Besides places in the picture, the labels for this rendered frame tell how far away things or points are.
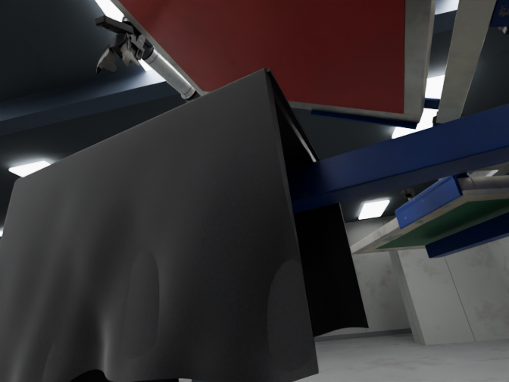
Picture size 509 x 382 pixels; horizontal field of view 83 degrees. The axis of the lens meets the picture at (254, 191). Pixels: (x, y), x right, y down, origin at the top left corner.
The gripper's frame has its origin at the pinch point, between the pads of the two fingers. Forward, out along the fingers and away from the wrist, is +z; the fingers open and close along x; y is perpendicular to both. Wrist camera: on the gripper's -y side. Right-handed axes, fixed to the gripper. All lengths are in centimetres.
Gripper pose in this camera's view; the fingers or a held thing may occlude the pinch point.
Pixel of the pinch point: (109, 68)
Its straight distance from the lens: 113.4
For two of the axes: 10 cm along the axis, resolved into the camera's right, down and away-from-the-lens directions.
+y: 4.3, 3.4, 8.4
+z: -1.7, 9.4, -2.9
